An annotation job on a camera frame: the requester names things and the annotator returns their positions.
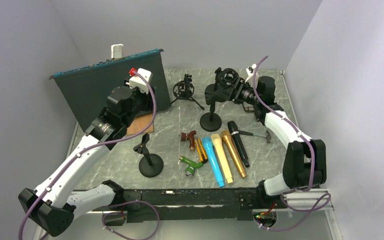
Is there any black shock mount stand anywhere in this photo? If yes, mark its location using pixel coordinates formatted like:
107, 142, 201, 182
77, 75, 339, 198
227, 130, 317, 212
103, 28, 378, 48
212, 67, 240, 90

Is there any cream microphone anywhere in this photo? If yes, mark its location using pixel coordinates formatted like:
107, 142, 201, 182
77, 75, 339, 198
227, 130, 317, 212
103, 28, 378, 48
210, 133, 234, 184

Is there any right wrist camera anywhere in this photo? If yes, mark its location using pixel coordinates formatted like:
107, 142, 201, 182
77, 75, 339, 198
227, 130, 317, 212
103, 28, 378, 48
245, 63, 257, 79

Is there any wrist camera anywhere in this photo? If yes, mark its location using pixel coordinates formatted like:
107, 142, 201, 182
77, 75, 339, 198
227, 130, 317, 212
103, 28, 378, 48
245, 63, 257, 79
126, 68, 153, 94

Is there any black clip mic stand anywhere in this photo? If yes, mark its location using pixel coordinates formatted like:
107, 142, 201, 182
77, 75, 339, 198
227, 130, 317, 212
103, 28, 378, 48
199, 101, 222, 132

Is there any brown wooden handle tool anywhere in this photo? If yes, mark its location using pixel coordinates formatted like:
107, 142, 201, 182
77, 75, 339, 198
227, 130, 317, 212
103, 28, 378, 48
179, 130, 197, 152

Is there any gold brown microphone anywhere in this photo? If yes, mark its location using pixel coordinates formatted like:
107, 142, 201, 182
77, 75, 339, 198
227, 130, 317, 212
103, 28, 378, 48
221, 130, 247, 178

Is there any wooden board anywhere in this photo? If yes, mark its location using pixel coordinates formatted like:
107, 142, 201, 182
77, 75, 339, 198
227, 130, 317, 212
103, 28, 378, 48
126, 113, 153, 136

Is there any black tripod shock mount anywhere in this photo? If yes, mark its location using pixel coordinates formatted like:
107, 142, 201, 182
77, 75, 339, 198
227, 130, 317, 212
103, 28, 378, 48
170, 73, 205, 110

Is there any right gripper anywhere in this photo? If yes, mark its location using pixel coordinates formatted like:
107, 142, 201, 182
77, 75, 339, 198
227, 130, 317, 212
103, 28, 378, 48
215, 79, 260, 108

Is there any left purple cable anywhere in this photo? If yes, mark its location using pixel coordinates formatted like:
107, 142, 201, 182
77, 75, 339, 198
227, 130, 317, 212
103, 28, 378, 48
18, 71, 158, 240

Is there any dark teal rack unit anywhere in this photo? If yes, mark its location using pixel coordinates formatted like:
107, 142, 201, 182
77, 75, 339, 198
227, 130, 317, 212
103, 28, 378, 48
49, 48, 172, 131

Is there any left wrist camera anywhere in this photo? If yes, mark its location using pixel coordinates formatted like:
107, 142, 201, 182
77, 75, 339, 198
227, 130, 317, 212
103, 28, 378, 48
126, 68, 153, 94

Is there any white bracket behind rack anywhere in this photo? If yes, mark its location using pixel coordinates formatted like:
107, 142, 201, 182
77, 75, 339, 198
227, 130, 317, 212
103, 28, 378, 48
110, 43, 124, 59

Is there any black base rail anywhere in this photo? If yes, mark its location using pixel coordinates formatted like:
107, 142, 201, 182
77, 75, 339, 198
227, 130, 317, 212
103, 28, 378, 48
92, 180, 289, 223

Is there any green handle tool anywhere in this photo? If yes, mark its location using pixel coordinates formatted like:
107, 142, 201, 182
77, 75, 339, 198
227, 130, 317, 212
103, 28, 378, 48
178, 156, 204, 177

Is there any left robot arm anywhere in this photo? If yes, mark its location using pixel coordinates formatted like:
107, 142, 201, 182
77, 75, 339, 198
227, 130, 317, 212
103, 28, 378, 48
17, 86, 157, 240

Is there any blue microphone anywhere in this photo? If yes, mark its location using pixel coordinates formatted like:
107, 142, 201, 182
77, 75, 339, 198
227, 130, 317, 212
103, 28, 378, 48
202, 137, 225, 188

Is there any black microphone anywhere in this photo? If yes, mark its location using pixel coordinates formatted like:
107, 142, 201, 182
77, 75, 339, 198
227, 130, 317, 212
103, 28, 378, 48
227, 120, 250, 168

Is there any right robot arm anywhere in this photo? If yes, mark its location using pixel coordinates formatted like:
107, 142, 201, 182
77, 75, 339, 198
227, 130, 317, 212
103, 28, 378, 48
204, 76, 327, 208

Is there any black round base stand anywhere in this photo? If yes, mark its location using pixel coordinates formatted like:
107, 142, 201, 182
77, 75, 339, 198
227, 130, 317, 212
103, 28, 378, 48
133, 133, 164, 178

